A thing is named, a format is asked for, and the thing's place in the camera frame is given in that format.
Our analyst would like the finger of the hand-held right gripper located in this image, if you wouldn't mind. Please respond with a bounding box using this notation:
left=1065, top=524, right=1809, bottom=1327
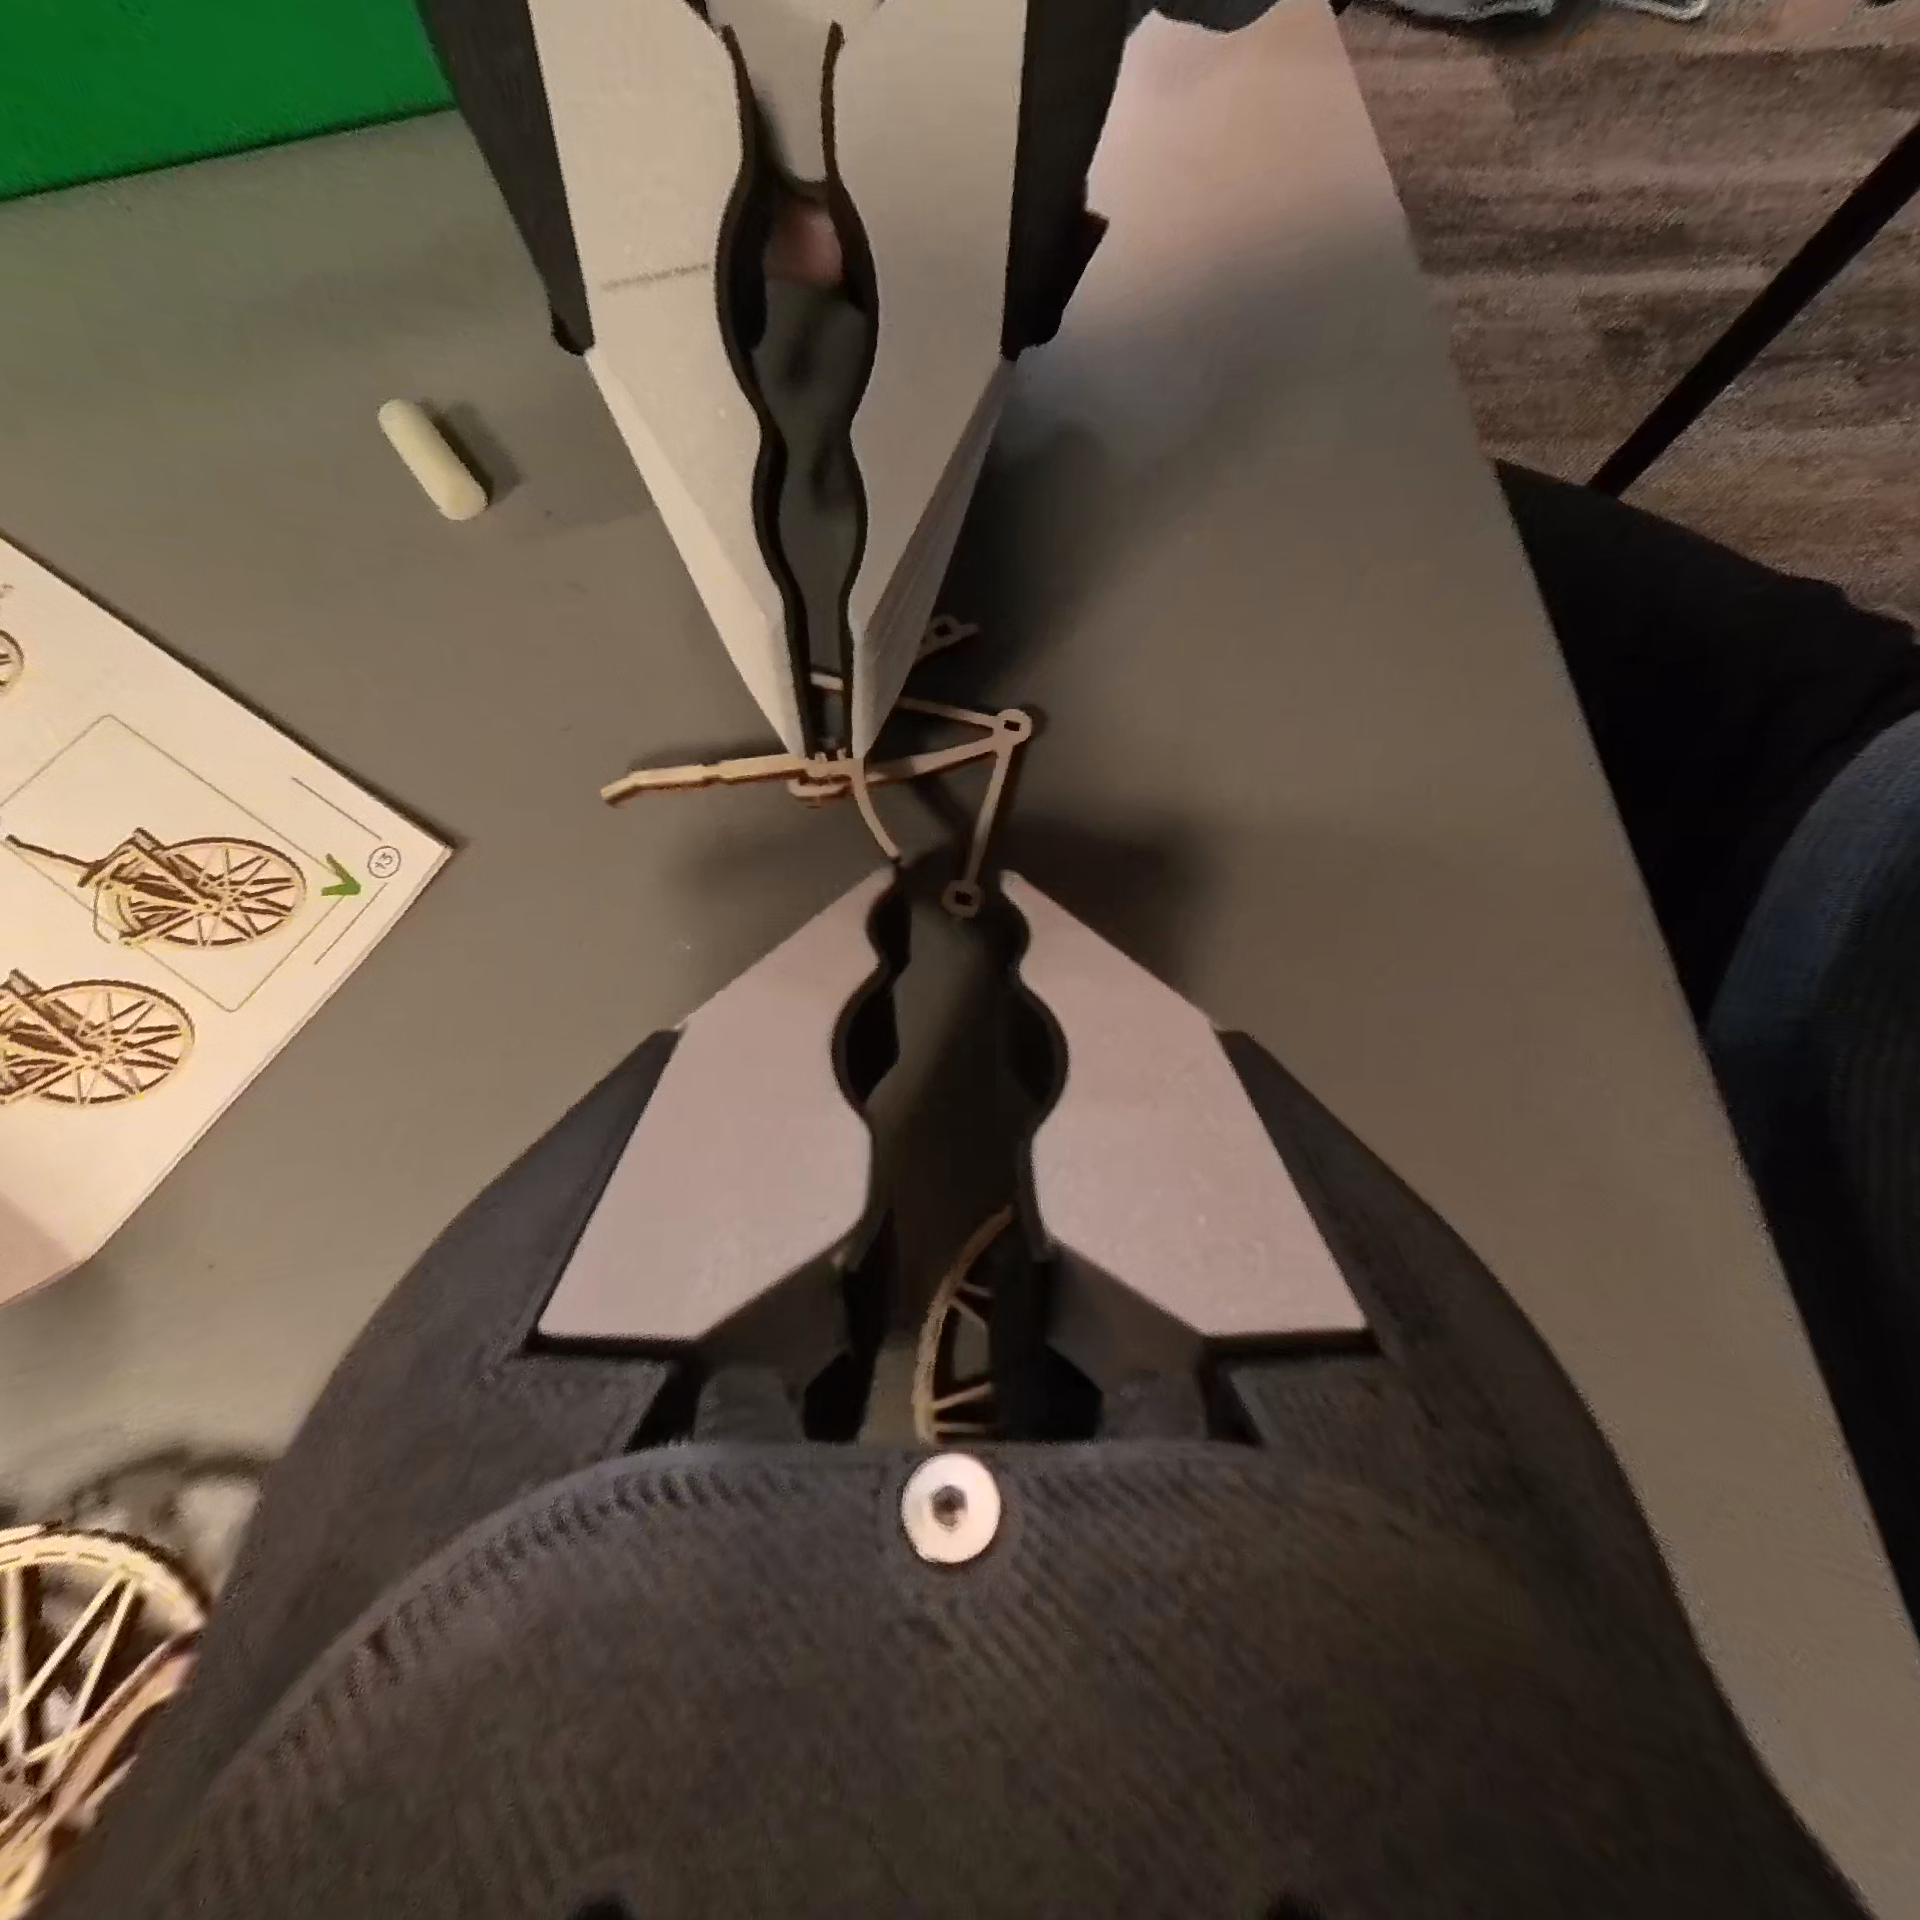
left=520, top=0, right=822, bottom=755
left=822, top=0, right=1043, bottom=755

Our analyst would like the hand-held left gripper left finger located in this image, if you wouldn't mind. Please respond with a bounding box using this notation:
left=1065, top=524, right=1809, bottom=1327
left=533, top=872, right=917, bottom=1365

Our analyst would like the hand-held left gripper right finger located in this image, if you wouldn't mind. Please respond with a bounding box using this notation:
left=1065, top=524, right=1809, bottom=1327
left=997, top=874, right=1373, bottom=1394

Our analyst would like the thin wooden lever part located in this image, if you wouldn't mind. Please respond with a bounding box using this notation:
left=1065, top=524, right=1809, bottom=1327
left=599, top=754, right=844, bottom=807

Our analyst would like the triangular wooden frame part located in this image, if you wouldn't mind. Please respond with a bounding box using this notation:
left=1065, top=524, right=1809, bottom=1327
left=864, top=613, right=1043, bottom=923

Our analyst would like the wooden spoked wheel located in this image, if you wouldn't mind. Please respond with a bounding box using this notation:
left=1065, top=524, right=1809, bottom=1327
left=910, top=1207, right=1039, bottom=1447

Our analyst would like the green panel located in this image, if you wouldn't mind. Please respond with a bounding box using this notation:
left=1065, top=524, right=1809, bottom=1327
left=0, top=0, right=457, bottom=207

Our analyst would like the white wax stick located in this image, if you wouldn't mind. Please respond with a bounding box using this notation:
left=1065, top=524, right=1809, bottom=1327
left=374, top=396, right=492, bottom=524

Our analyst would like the paper instruction booklet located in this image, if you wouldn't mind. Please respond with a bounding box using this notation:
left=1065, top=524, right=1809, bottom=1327
left=0, top=531, right=457, bottom=1311

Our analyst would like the person's blue jeans leg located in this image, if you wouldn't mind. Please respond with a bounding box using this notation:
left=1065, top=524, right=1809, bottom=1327
left=1706, top=716, right=1920, bottom=1710

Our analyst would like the person's black garment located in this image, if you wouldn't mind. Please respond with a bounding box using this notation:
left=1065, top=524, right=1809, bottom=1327
left=1501, top=456, right=1920, bottom=1037

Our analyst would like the black metal leg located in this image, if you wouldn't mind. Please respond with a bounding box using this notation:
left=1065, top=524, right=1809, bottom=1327
left=1585, top=114, right=1920, bottom=498

